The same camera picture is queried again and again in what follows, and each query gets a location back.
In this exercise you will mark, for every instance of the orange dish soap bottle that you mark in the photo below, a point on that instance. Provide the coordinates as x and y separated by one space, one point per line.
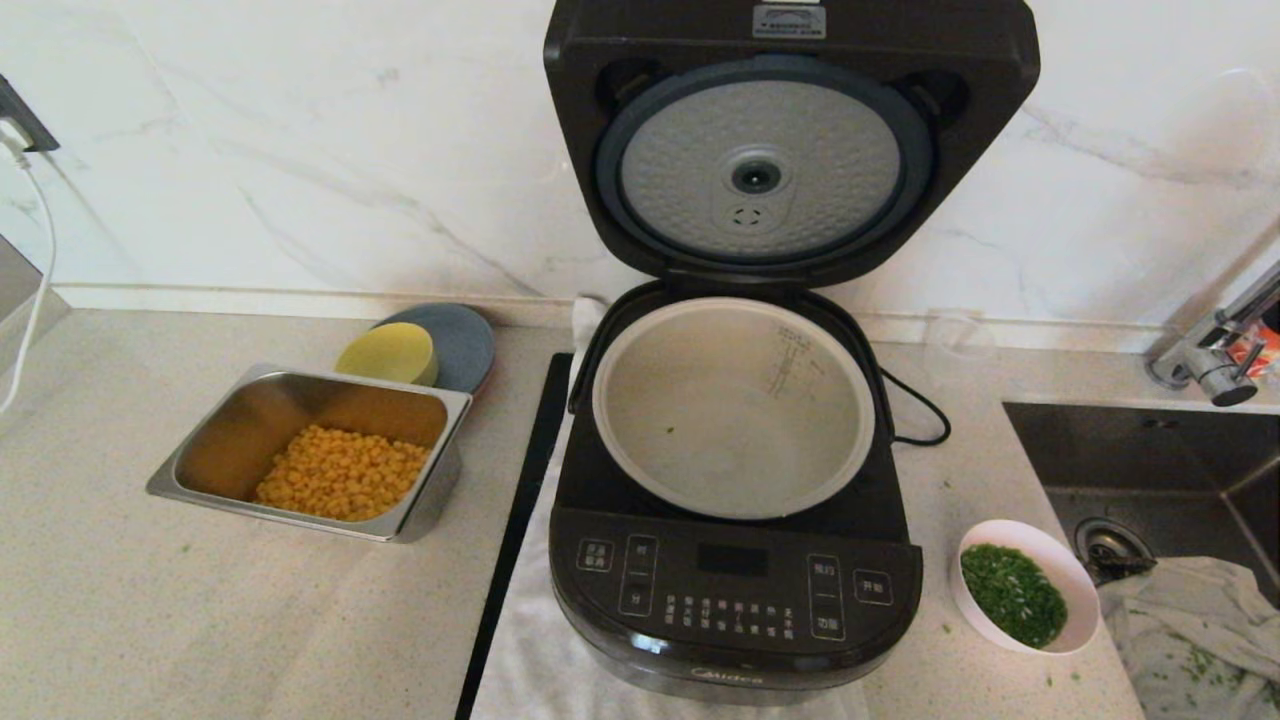
1262 350

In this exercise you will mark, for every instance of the grey inner pot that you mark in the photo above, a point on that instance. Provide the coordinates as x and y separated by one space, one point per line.
730 420

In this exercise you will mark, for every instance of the chrome faucet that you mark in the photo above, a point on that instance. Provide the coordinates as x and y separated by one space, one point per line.
1225 375

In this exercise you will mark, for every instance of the black rice cooker lid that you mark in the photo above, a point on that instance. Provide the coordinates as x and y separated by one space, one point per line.
980 90

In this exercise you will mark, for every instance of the yellow corn kernels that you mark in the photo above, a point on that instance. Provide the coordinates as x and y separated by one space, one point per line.
340 475

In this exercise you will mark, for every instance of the stainless steel tray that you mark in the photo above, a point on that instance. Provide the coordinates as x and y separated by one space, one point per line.
230 440

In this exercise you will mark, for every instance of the stainless steel sink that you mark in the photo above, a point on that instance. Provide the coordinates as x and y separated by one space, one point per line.
1150 450

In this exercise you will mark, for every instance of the black rice cooker body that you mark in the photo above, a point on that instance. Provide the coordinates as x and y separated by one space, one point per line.
740 590

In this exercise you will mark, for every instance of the crumpled white cloth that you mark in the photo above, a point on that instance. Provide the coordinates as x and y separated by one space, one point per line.
1200 620

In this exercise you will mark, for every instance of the yellow bowl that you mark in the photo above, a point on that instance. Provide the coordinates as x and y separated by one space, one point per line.
385 352

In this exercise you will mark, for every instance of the long black strip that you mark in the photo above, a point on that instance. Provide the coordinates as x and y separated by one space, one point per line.
510 540

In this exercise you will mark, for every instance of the white round bowl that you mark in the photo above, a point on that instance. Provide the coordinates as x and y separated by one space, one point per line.
1068 570

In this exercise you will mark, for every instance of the metal sink drain strainer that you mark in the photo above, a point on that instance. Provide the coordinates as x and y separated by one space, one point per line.
1105 545

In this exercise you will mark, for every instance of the chopped green onions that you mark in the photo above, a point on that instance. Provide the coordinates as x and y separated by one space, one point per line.
1012 595

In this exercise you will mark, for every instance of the grey-blue plate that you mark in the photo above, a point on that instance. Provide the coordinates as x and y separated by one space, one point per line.
465 345

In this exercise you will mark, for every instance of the white towel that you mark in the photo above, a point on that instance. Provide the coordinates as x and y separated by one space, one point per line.
530 660

